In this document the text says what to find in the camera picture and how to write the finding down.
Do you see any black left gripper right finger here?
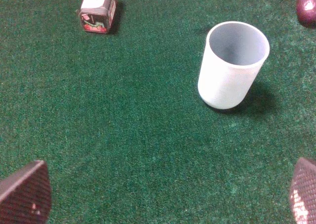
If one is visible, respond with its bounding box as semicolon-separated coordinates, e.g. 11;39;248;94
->
289;157;316;224

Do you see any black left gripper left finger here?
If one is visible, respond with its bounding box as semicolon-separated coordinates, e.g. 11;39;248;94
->
0;160;52;224

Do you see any green felt table cloth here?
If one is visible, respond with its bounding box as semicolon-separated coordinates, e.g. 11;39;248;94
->
0;0;316;224

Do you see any light blue plastic cup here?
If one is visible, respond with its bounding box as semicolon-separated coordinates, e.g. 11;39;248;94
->
197;21;270;110

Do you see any purple toy eggplant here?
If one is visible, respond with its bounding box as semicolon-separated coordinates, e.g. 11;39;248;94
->
296;0;316;28

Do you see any black red small box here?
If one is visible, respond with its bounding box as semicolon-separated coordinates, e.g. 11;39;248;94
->
79;0;116;34

